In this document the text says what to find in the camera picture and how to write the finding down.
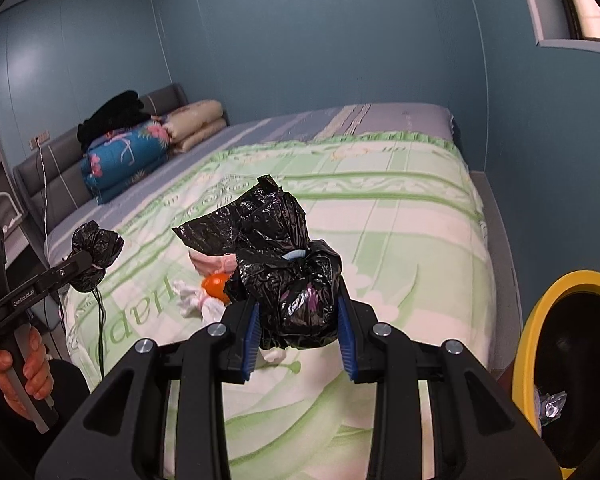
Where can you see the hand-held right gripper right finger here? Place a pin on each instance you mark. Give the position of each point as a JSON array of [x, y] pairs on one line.
[[347, 345]]

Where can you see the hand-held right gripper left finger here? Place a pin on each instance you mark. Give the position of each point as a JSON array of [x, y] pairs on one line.
[[250, 345]]

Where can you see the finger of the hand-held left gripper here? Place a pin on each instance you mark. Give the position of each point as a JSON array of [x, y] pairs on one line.
[[40, 284]]

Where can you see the large orange peel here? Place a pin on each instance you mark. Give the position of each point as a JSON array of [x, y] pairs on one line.
[[215, 287]]

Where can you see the small black plastic bag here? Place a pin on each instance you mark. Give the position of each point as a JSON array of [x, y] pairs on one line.
[[97, 247]]

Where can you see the large black plastic bag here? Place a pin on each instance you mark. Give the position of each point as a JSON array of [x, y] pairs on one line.
[[285, 285]]

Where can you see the white tissue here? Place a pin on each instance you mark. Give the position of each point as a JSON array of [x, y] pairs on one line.
[[192, 302]]

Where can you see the yellow rimmed trash bin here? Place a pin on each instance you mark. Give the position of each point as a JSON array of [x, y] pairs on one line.
[[580, 350]]

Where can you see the person's left hand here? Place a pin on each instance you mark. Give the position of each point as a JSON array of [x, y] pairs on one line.
[[39, 380]]

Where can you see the pink plastic bag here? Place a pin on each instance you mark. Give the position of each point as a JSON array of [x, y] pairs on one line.
[[210, 264]]

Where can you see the grey bed headboard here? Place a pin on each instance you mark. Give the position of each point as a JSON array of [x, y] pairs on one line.
[[60, 180]]

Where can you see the green patterned blanket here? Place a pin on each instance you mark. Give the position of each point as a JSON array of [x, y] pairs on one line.
[[405, 240]]

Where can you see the blue floral folded quilt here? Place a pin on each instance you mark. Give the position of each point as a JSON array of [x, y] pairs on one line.
[[125, 157]]

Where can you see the black clothes pile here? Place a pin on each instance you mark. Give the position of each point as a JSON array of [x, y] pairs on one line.
[[112, 117]]

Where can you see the grey striped bed sheet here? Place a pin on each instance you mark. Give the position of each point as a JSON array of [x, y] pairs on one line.
[[290, 125]]

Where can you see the beige folded quilt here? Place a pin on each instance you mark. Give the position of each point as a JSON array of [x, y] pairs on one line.
[[200, 120]]

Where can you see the white wall socket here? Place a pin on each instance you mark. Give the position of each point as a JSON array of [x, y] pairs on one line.
[[40, 141]]

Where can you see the grey bed frame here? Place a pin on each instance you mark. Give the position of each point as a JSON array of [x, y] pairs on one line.
[[500, 260]]

